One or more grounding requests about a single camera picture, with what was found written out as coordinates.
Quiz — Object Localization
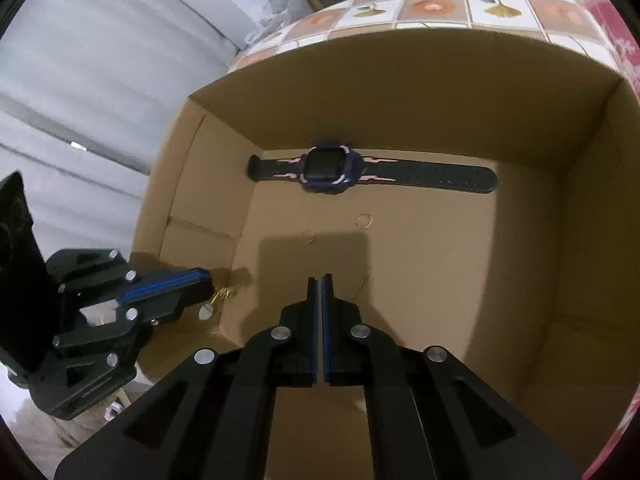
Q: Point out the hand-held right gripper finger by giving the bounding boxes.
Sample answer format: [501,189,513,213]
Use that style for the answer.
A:
[320,274,583,480]
[52,275,321,480]

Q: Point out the pink floral blanket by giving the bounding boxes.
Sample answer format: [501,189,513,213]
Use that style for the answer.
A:
[582,0,640,106]

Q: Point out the white curtain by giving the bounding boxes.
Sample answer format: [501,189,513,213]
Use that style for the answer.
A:
[0,0,321,281]

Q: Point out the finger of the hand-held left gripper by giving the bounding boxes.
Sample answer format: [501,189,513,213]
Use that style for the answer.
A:
[46,249,211,311]
[30,284,212,421]

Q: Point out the leaf and coffee patterned mat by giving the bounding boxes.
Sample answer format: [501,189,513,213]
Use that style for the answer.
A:
[227,0,626,78]

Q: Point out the dark blue smartwatch pink strap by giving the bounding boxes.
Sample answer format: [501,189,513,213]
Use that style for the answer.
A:
[247,140,498,196]

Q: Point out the thin gold chain necklace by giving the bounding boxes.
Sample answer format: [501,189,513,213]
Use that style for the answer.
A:
[210,270,373,308]

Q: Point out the brown cardboard box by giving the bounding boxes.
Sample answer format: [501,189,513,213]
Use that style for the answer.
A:
[130,25,640,480]

